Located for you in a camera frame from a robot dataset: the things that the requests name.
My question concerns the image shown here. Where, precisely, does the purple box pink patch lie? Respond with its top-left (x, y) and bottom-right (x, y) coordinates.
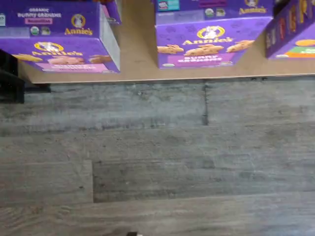
top-left (0, 1), bottom-right (121, 74)

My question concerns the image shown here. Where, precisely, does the wooden shelf board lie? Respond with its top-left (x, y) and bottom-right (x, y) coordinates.
top-left (18, 0), bottom-right (315, 85)

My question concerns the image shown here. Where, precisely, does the purple box violet patch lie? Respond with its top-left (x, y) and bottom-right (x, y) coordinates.
top-left (154, 0), bottom-right (274, 69)

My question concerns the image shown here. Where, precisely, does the purple Annie's snack box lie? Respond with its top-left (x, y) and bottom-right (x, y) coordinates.
top-left (93, 0), bottom-right (123, 25)

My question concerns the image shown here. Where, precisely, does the black metal shelf rack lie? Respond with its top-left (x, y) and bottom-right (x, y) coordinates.
top-left (0, 48), bottom-right (52, 104)

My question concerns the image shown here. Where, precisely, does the purple box green patch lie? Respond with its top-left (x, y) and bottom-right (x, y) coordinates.
top-left (265, 0), bottom-right (315, 60)

